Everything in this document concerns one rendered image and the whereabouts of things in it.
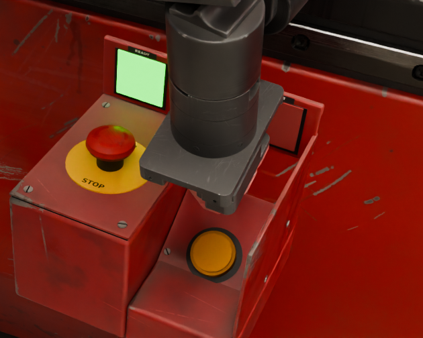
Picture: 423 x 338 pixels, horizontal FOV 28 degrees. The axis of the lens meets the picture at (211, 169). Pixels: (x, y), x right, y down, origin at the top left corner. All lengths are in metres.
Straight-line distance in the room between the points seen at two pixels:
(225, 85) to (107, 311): 0.28
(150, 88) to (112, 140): 0.09
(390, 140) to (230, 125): 0.39
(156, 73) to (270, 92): 0.17
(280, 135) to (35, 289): 0.24
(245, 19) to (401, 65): 0.38
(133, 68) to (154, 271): 0.18
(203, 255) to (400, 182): 0.29
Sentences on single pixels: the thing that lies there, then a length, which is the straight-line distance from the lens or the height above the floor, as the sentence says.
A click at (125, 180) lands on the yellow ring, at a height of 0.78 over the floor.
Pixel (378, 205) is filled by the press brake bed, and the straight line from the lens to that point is 0.94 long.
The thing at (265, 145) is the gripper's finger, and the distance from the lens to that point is 0.58.
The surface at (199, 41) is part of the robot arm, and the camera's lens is 0.47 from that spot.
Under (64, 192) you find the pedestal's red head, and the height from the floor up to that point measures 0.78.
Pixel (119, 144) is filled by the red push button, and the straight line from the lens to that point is 0.67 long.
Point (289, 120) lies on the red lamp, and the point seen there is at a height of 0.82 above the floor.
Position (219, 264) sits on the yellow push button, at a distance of 0.70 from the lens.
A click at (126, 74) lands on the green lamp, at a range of 0.74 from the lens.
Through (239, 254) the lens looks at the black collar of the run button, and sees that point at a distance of 0.71.
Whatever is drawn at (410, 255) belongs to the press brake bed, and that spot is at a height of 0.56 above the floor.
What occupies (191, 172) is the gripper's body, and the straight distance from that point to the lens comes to 0.54.
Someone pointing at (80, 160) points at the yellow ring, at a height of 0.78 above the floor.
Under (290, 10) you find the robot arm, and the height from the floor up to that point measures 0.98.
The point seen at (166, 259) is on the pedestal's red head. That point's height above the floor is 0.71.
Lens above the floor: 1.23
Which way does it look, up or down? 40 degrees down
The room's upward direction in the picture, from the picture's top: 8 degrees clockwise
